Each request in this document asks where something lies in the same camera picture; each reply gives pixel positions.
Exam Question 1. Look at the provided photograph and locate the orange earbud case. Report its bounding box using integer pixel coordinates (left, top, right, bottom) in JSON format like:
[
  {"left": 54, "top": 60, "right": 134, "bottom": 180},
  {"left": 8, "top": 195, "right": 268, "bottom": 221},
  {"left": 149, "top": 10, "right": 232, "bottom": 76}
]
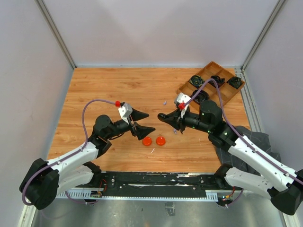
[
  {"left": 142, "top": 137, "right": 152, "bottom": 146},
  {"left": 156, "top": 136, "right": 166, "bottom": 146}
]

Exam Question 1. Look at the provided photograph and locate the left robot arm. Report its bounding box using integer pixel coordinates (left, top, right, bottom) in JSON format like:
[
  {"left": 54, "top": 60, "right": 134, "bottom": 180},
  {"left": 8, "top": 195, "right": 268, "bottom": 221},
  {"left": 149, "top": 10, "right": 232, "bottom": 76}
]
[{"left": 19, "top": 104, "right": 155, "bottom": 210}]

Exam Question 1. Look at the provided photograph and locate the rolled dark belt right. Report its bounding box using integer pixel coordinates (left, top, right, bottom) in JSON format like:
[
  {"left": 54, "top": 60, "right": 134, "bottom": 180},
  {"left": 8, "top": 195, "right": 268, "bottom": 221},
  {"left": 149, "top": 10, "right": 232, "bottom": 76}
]
[{"left": 228, "top": 77, "right": 242, "bottom": 89}]

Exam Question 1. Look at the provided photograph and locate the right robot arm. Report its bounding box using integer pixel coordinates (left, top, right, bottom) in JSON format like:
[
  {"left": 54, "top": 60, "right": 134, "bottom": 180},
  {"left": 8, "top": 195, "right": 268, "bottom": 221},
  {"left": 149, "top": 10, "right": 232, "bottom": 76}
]
[{"left": 158, "top": 100, "right": 303, "bottom": 215}]

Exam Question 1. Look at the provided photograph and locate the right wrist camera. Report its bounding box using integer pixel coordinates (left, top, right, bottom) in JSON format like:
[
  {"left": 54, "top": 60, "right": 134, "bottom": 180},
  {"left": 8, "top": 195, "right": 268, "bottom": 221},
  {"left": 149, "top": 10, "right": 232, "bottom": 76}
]
[{"left": 174, "top": 92, "right": 191, "bottom": 118}]

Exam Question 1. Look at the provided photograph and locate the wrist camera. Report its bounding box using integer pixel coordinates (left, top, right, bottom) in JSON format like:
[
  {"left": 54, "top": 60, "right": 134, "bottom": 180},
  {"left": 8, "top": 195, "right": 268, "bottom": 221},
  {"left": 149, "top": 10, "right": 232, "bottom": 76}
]
[
  {"left": 174, "top": 92, "right": 191, "bottom": 118},
  {"left": 118, "top": 103, "right": 133, "bottom": 122}
]

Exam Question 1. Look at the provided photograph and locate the black earbud case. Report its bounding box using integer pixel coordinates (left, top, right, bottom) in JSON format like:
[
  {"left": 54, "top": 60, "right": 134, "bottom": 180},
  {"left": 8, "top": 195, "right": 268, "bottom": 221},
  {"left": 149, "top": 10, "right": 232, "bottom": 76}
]
[{"left": 157, "top": 113, "right": 167, "bottom": 122}]

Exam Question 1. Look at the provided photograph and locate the grey checked cloth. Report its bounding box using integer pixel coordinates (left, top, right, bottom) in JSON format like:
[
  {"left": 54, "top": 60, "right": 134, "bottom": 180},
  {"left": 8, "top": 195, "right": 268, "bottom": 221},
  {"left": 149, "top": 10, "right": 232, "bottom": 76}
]
[{"left": 215, "top": 126, "right": 281, "bottom": 175}]

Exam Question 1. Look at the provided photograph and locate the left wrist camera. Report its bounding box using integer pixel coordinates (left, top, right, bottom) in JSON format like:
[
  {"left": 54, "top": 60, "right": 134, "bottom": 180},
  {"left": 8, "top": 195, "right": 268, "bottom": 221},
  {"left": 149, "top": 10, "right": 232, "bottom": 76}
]
[{"left": 118, "top": 103, "right": 133, "bottom": 122}]

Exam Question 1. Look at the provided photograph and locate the rolled dark belt top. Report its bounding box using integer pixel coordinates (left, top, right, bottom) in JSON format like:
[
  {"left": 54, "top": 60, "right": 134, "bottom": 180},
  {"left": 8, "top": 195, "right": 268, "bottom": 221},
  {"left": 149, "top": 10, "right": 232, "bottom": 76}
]
[{"left": 211, "top": 75, "right": 225, "bottom": 87}]

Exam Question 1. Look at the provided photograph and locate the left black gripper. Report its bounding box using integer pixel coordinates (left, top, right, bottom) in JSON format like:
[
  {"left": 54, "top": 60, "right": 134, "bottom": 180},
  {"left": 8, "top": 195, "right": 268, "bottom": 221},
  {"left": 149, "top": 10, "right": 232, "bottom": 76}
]
[{"left": 106, "top": 108, "right": 155, "bottom": 140}]

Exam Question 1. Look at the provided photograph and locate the rolled green patterned belt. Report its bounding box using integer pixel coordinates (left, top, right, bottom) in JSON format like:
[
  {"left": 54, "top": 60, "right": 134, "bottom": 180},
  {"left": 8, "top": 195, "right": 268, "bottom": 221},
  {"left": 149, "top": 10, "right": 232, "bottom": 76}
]
[{"left": 189, "top": 75, "right": 205, "bottom": 88}]

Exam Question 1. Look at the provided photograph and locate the rolled dark belt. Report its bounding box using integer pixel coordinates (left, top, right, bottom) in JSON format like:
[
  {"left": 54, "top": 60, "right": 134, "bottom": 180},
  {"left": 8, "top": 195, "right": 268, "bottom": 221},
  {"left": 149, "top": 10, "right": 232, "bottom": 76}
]
[
  {"left": 228, "top": 77, "right": 242, "bottom": 89},
  {"left": 211, "top": 75, "right": 225, "bottom": 87},
  {"left": 193, "top": 90, "right": 210, "bottom": 105}
]

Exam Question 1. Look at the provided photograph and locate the rolled dark belt lower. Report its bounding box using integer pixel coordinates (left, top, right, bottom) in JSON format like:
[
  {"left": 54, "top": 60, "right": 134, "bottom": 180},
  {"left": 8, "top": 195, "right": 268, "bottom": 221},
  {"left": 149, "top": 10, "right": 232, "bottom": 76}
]
[{"left": 193, "top": 90, "right": 210, "bottom": 105}]

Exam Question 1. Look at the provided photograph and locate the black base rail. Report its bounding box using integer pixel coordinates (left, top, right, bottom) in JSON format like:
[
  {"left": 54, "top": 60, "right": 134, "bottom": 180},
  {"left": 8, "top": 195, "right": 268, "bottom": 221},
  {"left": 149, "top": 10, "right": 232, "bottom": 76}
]
[{"left": 78, "top": 172, "right": 232, "bottom": 199}]

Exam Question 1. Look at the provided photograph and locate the wooden divided tray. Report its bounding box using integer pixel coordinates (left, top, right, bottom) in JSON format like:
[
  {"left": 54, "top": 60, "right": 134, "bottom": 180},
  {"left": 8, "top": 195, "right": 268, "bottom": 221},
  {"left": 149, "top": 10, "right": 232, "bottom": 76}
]
[{"left": 177, "top": 61, "right": 245, "bottom": 110}]

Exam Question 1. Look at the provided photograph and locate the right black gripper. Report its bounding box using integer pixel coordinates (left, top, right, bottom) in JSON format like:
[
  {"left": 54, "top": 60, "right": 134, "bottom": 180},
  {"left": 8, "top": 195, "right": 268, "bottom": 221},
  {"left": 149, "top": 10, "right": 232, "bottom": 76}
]
[{"left": 164, "top": 105, "right": 212, "bottom": 133}]

